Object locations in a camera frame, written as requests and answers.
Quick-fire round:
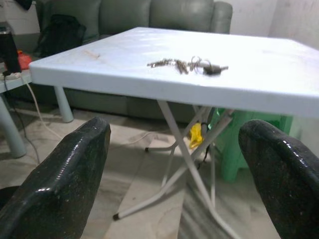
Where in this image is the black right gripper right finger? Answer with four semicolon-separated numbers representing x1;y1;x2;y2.
238;119;319;239

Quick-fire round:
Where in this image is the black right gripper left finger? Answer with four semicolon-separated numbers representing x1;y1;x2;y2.
0;117;111;239

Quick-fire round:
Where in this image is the bunch of metal keys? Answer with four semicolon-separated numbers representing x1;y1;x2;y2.
146;56;229;76

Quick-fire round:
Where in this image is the green plastic stool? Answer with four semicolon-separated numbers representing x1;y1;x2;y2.
208;108;301;184

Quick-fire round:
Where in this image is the yellow plastic bag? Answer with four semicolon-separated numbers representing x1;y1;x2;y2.
188;122;203;149

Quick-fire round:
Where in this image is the white power strip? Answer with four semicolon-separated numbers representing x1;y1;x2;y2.
0;71;22;80

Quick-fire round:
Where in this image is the red plastic bag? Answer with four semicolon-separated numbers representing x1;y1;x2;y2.
16;49;32;71

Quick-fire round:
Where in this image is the black box device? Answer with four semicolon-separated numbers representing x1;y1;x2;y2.
0;31;22;73

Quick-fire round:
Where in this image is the black bag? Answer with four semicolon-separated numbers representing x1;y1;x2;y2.
33;14;87;58

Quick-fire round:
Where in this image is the white folding table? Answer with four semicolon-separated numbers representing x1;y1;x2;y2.
28;26;319;239

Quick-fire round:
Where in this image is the green leather sofa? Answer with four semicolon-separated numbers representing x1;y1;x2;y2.
34;0;234;124

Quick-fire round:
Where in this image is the white power cable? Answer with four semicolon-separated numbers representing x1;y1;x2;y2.
21;76;160;150

